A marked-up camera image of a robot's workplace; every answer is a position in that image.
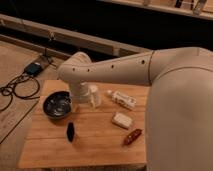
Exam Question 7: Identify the dark metal bowl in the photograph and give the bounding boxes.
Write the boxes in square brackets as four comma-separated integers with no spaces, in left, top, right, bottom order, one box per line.
[43,91,72,120]

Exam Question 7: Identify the black eraser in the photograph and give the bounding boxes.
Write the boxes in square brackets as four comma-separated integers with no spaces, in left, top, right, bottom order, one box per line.
[66,122,75,142]

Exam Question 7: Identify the white rectangular box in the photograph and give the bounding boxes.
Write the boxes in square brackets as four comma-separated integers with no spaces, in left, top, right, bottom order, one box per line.
[112,112,132,129]

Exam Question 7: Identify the white ceramic cup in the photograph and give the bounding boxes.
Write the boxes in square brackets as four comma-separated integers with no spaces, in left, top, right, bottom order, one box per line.
[89,84,101,108]

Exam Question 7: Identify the red snack packet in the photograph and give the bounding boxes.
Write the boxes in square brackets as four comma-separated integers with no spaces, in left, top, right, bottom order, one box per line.
[123,129,142,145]

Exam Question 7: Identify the black power adapter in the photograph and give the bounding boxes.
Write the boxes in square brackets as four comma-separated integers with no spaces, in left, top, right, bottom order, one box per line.
[24,62,43,76]

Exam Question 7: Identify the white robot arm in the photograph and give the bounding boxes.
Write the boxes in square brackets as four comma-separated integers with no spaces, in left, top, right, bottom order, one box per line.
[58,47,213,171]

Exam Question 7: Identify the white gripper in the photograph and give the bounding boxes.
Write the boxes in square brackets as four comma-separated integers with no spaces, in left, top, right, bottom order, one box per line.
[69,82,89,103]

